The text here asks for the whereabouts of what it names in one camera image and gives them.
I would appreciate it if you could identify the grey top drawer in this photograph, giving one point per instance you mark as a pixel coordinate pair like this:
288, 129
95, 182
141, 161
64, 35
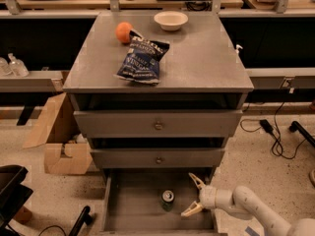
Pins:
157, 123

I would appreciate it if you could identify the black office chair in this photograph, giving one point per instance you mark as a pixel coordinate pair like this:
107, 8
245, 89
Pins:
13, 195

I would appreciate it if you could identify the blue chip bag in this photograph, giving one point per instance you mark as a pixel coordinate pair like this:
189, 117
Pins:
141, 63

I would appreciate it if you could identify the blue floor tape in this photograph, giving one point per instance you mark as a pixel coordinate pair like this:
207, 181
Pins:
251, 232

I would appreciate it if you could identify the black chair leg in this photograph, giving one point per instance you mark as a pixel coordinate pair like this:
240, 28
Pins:
295, 126

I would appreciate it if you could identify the brown cardboard box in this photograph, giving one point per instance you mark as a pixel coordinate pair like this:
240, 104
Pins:
56, 130

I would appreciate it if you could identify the orange fruit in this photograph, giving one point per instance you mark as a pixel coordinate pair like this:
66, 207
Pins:
122, 32

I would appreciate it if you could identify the green soda can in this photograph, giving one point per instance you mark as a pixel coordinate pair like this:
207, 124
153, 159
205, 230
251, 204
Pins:
167, 199

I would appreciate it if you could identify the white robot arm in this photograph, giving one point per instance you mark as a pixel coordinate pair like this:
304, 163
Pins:
244, 203

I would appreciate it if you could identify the grey middle drawer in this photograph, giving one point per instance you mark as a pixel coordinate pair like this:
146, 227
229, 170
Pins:
157, 157

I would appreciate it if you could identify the white pump dispenser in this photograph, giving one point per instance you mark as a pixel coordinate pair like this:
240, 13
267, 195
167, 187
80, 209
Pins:
238, 48

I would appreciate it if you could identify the grey open bottom drawer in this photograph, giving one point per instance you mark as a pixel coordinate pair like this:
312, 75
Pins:
132, 203

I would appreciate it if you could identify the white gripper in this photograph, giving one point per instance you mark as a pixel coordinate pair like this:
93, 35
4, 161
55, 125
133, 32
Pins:
208, 197

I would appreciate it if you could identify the grey drawer cabinet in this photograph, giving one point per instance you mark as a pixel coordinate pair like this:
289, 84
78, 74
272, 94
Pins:
200, 71

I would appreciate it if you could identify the white paper bowl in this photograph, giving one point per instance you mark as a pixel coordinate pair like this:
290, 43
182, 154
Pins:
171, 20

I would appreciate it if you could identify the clear plastic bottle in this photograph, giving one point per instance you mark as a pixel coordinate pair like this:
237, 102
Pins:
17, 66

